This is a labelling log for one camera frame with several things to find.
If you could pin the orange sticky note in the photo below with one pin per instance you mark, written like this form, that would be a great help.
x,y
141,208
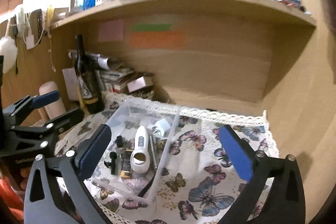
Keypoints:
x,y
164,40

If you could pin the stack of papers and books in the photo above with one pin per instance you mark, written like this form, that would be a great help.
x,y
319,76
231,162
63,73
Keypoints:
x,y
112,74

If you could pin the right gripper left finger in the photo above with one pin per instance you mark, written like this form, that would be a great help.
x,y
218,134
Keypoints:
x,y
43,199

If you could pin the white paper note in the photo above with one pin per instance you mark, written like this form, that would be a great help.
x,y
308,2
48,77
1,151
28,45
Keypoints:
x,y
71,83

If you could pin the clear plastic storage box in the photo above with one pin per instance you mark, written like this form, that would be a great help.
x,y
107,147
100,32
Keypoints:
x,y
125,121

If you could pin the black round cap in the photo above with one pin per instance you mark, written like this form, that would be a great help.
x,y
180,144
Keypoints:
x,y
119,141

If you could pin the white handheld massager device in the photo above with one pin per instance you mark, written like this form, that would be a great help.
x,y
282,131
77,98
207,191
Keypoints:
x,y
140,158

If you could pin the pink sticky note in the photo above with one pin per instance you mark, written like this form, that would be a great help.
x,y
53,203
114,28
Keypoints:
x,y
111,31

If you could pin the dark wine bottle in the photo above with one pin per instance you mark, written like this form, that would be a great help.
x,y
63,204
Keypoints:
x,y
86,75

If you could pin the small black clip microphone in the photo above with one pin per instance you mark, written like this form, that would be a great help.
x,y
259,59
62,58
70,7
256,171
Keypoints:
x,y
111,165

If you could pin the bowl of small trinkets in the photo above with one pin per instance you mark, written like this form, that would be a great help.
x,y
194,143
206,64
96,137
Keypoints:
x,y
144,94

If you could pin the green sticky note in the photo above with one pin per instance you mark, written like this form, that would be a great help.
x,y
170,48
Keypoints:
x,y
147,27

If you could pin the butterfly print lace cloth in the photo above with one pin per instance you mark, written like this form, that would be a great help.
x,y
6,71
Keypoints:
x,y
197,183

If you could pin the silver metal cylinder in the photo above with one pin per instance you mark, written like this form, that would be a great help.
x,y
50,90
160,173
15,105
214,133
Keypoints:
x,y
153,152

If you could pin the pink white small box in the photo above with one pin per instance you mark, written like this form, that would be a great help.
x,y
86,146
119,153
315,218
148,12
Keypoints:
x,y
139,83

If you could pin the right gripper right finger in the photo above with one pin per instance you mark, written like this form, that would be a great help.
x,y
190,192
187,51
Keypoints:
x,y
285,202

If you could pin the black gold lighter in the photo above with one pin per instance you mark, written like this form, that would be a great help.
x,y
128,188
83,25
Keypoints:
x,y
125,171

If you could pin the wooden shelf board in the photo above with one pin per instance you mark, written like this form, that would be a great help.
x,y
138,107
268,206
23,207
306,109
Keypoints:
x,y
267,11

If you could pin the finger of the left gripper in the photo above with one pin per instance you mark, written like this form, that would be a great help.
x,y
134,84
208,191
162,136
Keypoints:
x,y
23,107
27,142

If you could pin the white power plug adapter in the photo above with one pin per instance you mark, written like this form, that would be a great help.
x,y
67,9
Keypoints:
x,y
161,127

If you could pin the cream ceramic mug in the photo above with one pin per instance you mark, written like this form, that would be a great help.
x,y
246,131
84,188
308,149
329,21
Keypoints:
x,y
56,107

